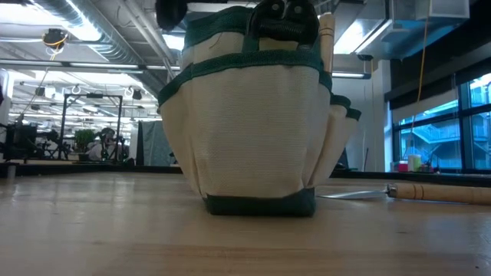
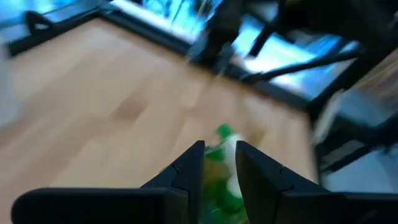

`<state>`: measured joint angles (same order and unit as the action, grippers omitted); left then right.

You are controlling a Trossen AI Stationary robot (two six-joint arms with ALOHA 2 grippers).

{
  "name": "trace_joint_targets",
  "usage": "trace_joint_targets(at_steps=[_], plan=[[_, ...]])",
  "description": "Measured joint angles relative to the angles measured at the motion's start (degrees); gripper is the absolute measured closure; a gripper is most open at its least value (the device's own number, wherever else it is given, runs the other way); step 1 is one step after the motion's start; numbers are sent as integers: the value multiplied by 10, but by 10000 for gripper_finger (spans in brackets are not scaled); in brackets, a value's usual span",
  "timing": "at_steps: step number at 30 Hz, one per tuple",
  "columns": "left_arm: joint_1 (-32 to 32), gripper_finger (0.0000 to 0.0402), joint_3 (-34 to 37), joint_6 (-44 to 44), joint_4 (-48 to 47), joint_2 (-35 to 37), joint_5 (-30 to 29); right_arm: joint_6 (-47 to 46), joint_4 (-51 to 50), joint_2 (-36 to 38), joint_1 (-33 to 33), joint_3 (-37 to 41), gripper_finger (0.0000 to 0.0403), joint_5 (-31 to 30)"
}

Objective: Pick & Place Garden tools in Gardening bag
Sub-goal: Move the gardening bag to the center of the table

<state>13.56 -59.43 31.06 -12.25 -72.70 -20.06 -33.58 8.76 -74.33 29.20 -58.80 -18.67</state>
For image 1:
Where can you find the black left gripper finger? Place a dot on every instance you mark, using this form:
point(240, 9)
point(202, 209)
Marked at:
point(170, 13)

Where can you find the red cup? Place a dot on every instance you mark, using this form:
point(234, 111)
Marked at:
point(403, 166)

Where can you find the black metal frame stand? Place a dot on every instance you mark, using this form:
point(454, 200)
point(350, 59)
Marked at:
point(92, 95)

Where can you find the person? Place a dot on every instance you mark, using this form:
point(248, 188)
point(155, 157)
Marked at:
point(103, 145)

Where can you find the dark green pruning shears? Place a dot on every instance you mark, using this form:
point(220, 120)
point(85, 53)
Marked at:
point(284, 25)

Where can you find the ceiling light fixture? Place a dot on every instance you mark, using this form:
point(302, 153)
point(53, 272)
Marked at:
point(348, 75)

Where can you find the black equipment rack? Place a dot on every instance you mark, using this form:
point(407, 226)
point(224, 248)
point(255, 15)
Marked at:
point(21, 140)

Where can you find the black metal table frame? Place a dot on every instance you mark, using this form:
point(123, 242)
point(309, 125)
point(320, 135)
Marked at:
point(96, 168)

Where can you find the window with black frames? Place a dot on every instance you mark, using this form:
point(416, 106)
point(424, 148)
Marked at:
point(429, 134)

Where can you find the green leafy plant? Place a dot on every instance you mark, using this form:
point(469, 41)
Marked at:
point(84, 138)

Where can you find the grey partition panel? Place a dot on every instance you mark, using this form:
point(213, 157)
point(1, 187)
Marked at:
point(153, 143)

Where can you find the beige green-trimmed gardening bag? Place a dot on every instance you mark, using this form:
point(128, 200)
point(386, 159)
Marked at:
point(253, 130)

